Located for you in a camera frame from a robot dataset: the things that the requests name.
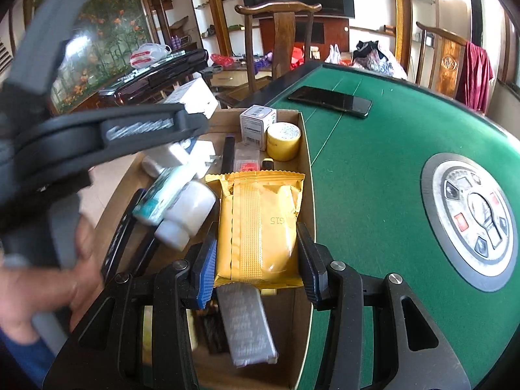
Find black purple-tipped stick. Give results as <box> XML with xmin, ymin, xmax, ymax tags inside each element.
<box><xmin>220</xmin><ymin>135</ymin><xmax>237</xmax><ymax>176</ymax></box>

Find brown cardboard box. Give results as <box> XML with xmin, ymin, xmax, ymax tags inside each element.
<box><xmin>211</xmin><ymin>70</ymin><xmax>273</xmax><ymax>88</ymax></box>

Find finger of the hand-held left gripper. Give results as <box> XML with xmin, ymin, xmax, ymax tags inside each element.
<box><xmin>101</xmin><ymin>103</ymin><xmax>210</xmax><ymax>151</ymax></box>

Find pile of clothes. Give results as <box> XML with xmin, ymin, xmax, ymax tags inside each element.
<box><xmin>350</xmin><ymin>39</ymin><xmax>408</xmax><ymax>81</ymax></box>

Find dark brown packet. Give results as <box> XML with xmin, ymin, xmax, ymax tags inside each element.
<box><xmin>194</xmin><ymin>297</ymin><xmax>229</xmax><ymax>355</ymax></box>

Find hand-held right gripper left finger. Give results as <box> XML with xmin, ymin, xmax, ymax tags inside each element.
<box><xmin>43</xmin><ymin>227</ymin><xmax>218</xmax><ymax>390</ymax></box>

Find wooden glass display shelf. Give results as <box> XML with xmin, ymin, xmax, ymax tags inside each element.
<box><xmin>185</xmin><ymin>0</ymin><xmax>261</xmax><ymax>59</ymax></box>
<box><xmin>349</xmin><ymin>0</ymin><xmax>437</xmax><ymax>66</ymax></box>

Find round table control panel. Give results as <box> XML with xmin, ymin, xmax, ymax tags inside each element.
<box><xmin>420</xmin><ymin>152</ymin><xmax>519</xmax><ymax>293</ymax></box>

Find person's left hand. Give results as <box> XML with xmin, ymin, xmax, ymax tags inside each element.
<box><xmin>0</xmin><ymin>219</ymin><xmax>105</xmax><ymax>345</ymax></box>

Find silver barcode box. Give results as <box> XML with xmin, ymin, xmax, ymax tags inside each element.
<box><xmin>215</xmin><ymin>283</ymin><xmax>280</xmax><ymax>369</ymax></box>

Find plain wooden chair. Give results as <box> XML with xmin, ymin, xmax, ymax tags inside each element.
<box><xmin>234</xmin><ymin>1</ymin><xmax>323</xmax><ymax>95</ymax></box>

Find wall air vent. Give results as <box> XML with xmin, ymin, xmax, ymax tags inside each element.
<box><xmin>0</xmin><ymin>38</ymin><xmax>13</xmax><ymax>78</ymax></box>

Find white charger plug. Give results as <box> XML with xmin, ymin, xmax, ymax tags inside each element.
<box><xmin>188</xmin><ymin>140</ymin><xmax>223</xmax><ymax>180</ymax></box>

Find small white box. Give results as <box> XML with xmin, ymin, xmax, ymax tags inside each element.
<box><xmin>239</xmin><ymin>104</ymin><xmax>278</xmax><ymax>152</ymax></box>

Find person's left forearm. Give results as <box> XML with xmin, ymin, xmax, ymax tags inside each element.
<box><xmin>0</xmin><ymin>327</ymin><xmax>55</xmax><ymax>390</ymax></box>

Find teal tissue pack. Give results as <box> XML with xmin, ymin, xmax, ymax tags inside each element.
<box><xmin>132</xmin><ymin>166</ymin><xmax>196</xmax><ymax>225</ymax></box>

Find white red plastic bag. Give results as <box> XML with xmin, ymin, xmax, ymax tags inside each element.
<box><xmin>129</xmin><ymin>42</ymin><xmax>173</xmax><ymax>71</ymax></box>

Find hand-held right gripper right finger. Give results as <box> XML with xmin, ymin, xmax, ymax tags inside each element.
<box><xmin>296</xmin><ymin>223</ymin><xmax>472</xmax><ymax>390</ymax></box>

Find floral wall painting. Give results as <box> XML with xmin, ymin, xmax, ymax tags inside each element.
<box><xmin>22</xmin><ymin>0</ymin><xmax>159</xmax><ymax>115</ymax></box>

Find cardboard tray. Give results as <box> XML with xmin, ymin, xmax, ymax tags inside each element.
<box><xmin>95</xmin><ymin>108</ymin><xmax>317</xmax><ymax>390</ymax></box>

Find yellow tape roll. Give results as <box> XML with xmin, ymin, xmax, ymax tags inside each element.
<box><xmin>266</xmin><ymin>121</ymin><xmax>302</xmax><ymax>162</ymax></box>

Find black glossy table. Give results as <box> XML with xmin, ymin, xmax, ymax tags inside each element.
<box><xmin>97</xmin><ymin>48</ymin><xmax>209</xmax><ymax>104</ymax></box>

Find carved wooden chair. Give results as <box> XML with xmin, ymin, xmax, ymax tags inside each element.
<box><xmin>415</xmin><ymin>20</ymin><xmax>469</xmax><ymax>99</ymax></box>

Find yellow foil packet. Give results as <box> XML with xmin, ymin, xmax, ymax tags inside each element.
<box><xmin>204</xmin><ymin>170</ymin><xmax>306</xmax><ymax>290</ymax></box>

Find clear case with red insert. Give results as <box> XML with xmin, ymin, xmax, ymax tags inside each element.
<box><xmin>234</xmin><ymin>141</ymin><xmax>261</xmax><ymax>172</ymax></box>

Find black smartphone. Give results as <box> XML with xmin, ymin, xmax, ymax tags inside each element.
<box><xmin>287</xmin><ymin>85</ymin><xmax>373</xmax><ymax>120</ymax></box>

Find red cloth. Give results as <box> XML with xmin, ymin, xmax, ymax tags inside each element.
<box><xmin>454</xmin><ymin>42</ymin><xmax>495</xmax><ymax>115</ymax></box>

